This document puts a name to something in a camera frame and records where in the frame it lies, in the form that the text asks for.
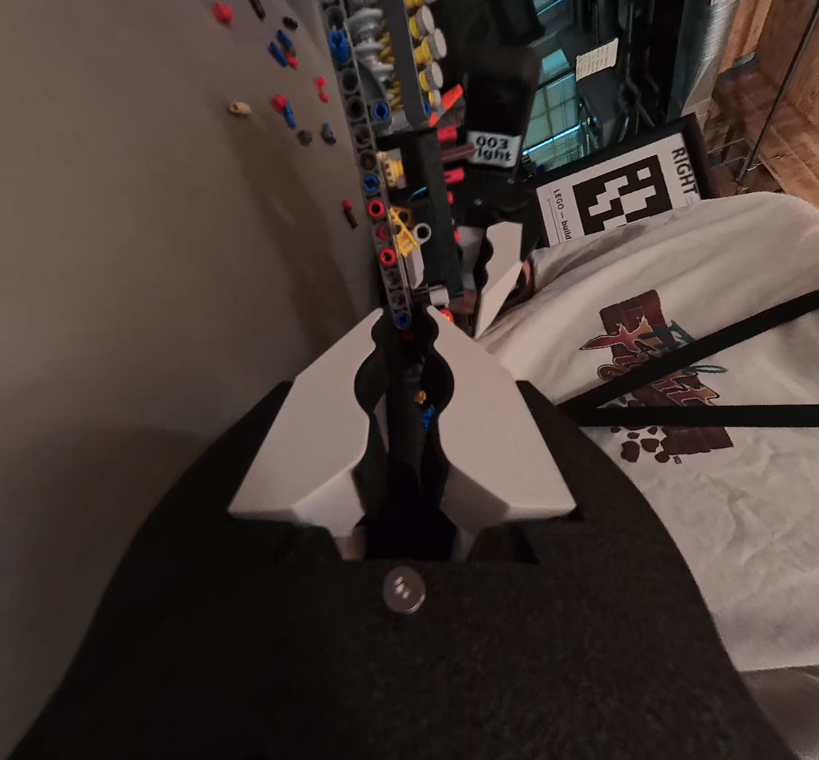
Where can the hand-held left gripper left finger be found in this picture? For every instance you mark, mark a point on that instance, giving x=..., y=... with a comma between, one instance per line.
x=301, y=453

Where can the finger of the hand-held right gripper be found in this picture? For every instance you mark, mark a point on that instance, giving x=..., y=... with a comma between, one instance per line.
x=505, y=248
x=494, y=312

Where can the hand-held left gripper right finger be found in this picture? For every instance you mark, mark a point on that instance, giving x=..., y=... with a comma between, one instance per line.
x=505, y=453

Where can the multicoloured lego chassis assembly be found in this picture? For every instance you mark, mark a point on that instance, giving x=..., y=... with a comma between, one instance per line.
x=384, y=274

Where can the tan lego pin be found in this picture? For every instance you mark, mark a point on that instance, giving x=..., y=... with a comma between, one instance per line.
x=240, y=108

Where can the scattered small lego pins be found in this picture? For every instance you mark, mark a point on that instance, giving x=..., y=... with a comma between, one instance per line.
x=222, y=13

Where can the orange traffic cone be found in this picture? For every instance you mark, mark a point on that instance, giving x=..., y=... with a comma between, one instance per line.
x=448, y=104

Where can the black framed marker sign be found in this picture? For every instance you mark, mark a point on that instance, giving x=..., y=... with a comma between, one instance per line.
x=556, y=216

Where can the white paper note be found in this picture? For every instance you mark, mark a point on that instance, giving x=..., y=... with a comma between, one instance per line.
x=597, y=59

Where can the silver air duct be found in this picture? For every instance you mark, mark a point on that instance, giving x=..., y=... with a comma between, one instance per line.
x=697, y=62

